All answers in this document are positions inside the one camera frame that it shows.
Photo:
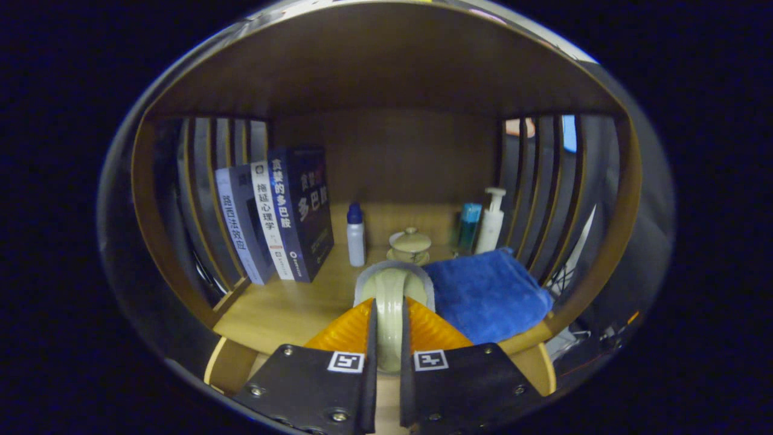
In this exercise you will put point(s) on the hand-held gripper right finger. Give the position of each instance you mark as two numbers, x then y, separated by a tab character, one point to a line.
406	393

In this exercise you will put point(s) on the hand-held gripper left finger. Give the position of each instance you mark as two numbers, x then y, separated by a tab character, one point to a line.
369	393

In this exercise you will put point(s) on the pale green tape dispenser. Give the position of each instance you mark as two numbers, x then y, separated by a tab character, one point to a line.
389	314

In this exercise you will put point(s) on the wooden countertop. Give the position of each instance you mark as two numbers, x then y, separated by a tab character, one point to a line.
290	308

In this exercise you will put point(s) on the wooden cabinet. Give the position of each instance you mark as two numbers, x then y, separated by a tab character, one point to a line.
392	157

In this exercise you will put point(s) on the folded blue towel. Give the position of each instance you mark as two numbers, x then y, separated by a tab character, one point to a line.
489	296

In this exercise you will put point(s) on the beige lidded ceramic teacup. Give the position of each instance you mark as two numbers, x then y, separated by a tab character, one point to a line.
410	244

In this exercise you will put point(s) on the white bottle blue cap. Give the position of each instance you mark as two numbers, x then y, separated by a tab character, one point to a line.
356	241

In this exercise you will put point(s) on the teal bottle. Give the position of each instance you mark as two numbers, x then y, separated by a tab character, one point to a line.
468	226

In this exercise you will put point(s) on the white pump bottle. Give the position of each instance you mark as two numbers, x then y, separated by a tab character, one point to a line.
489	226

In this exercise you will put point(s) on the dark blue book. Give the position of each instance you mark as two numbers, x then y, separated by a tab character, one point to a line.
305	211

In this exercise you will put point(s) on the white spine book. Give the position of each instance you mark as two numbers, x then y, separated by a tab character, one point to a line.
270	223

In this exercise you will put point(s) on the light blue book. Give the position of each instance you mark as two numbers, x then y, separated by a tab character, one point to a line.
241	229

